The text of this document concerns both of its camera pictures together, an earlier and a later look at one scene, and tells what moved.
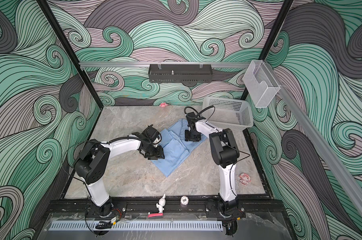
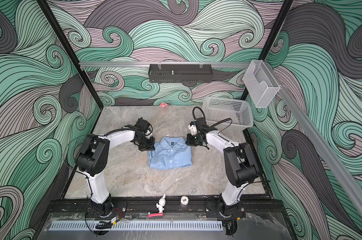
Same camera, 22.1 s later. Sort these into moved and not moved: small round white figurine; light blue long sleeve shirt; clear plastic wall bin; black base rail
Moved: light blue long sleeve shirt
Not moved: clear plastic wall bin; small round white figurine; black base rail
